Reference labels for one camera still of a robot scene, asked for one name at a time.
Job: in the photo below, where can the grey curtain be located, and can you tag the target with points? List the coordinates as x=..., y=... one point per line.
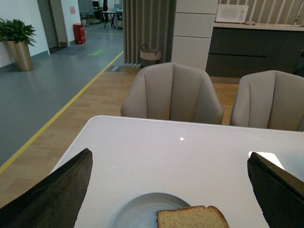
x=149, y=22

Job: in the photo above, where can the person in black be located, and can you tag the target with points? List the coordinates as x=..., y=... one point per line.
x=105, y=8

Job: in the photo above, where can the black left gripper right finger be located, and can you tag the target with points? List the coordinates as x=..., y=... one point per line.
x=279, y=194

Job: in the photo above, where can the gold plant pot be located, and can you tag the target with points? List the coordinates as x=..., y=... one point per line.
x=21, y=55

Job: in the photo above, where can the red bin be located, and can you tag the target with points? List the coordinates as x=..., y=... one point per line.
x=79, y=33

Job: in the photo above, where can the dark kitchen counter cabinet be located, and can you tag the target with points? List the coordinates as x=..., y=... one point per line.
x=238, y=50

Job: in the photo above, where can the woven basket with handles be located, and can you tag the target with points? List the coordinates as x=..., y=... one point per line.
x=149, y=56

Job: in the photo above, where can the green potted plant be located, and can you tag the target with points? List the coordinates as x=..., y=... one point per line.
x=17, y=31

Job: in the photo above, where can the white tall cabinet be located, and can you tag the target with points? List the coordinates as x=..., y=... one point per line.
x=193, y=27

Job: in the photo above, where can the distant work table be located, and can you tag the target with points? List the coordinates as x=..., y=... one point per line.
x=116, y=18

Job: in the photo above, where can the beige chair left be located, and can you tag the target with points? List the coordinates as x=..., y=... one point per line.
x=174, y=92

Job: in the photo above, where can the beige chair right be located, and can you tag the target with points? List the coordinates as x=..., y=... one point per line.
x=269, y=100

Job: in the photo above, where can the brown bread slice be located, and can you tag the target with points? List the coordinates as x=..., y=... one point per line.
x=191, y=217

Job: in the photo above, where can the white microwave oven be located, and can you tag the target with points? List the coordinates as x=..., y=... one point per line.
x=231, y=13

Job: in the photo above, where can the beige chair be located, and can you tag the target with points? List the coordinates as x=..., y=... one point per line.
x=174, y=92
x=269, y=100

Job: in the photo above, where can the light blue round plate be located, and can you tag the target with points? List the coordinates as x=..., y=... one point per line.
x=141, y=211

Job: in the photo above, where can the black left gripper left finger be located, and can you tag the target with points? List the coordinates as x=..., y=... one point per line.
x=55, y=201

